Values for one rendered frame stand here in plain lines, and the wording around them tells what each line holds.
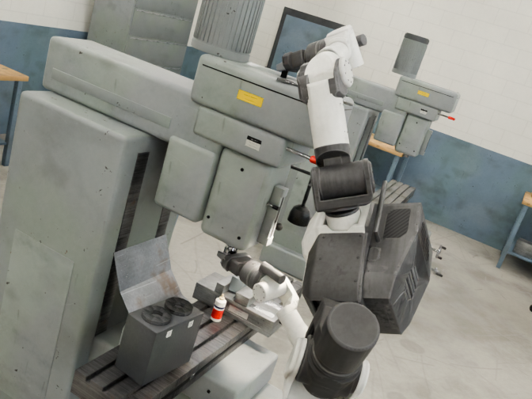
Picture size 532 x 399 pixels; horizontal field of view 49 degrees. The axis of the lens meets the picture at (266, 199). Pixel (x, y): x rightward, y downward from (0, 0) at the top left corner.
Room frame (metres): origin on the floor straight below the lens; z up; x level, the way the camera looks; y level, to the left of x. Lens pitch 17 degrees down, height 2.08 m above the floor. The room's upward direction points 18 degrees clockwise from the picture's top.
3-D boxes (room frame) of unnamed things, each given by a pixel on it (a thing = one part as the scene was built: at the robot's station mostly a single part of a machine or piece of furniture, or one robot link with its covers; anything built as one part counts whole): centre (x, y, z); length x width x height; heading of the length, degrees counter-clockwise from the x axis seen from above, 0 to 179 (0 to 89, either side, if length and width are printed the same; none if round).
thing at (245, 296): (2.07, -0.05, 1.05); 0.15 x 0.06 x 0.04; 160
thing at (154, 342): (1.59, 0.18, 1.06); 0.22 x 0.12 x 0.20; 152
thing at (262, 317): (2.08, -0.03, 1.01); 0.35 x 0.15 x 0.11; 70
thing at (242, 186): (1.93, 0.07, 1.47); 0.21 x 0.19 x 0.32; 158
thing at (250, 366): (1.93, 0.06, 0.82); 0.50 x 0.35 x 0.12; 68
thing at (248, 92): (1.93, 0.08, 1.81); 0.47 x 0.26 x 0.16; 68
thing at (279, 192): (1.89, -0.04, 1.45); 0.04 x 0.04 x 0.21; 68
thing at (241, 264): (1.87, 0.00, 1.23); 0.13 x 0.12 x 0.10; 139
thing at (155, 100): (2.11, 0.53, 1.66); 0.80 x 0.23 x 0.20; 68
